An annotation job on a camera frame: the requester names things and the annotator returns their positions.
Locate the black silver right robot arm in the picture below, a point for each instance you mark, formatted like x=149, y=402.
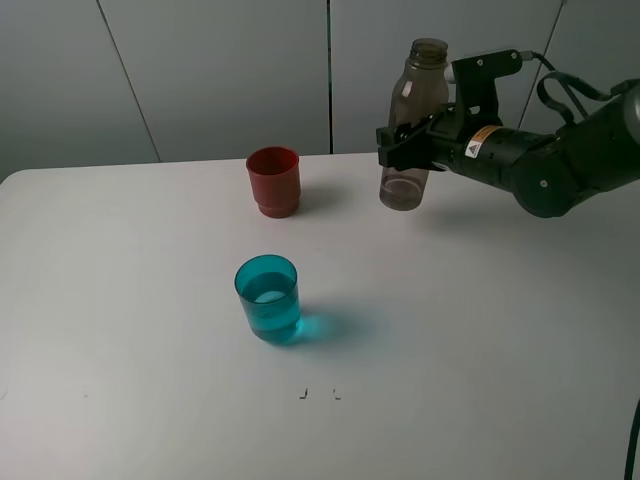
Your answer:
x=548, y=174

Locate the smoky clear plastic bottle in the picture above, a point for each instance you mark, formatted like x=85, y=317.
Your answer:
x=419, y=92

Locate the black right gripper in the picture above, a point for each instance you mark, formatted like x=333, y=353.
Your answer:
x=476, y=149

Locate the red plastic cup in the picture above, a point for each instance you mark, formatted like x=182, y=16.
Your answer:
x=275, y=181

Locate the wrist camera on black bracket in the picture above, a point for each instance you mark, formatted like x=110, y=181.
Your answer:
x=476, y=99

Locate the teal translucent plastic cup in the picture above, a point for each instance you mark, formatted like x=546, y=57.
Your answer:
x=267, y=286

